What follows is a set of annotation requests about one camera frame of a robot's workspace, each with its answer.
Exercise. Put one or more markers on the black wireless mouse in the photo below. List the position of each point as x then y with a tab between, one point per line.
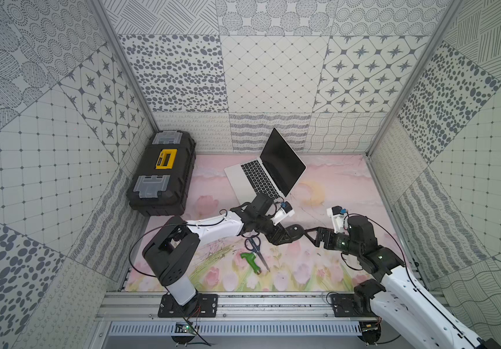
295	232

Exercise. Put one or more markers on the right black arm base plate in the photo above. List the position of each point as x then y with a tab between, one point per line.
347	305

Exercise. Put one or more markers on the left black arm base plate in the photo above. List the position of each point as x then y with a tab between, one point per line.
203	305

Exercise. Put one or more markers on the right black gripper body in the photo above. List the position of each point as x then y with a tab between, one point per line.
340	241

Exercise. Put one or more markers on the black toolbox with yellow latch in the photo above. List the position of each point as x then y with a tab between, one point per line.
160	185

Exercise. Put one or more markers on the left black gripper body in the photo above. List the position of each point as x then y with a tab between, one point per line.
279	231

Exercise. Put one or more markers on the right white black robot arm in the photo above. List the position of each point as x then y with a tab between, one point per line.
393	293

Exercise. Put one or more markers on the silver laptop with black keyboard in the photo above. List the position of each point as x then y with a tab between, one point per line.
274	173

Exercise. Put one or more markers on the pink floral table mat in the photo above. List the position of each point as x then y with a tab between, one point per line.
336	180

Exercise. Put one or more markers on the aluminium mounting rail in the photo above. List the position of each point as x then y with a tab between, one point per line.
237	306

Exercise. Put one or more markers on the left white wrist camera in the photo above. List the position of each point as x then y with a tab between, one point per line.
285	211

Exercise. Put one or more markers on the green toy hammer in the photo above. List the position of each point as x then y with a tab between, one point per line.
250	258

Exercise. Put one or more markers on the blue handled scissors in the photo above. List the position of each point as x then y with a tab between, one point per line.
253	243

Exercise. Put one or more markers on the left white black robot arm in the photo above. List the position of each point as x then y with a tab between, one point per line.
170	252

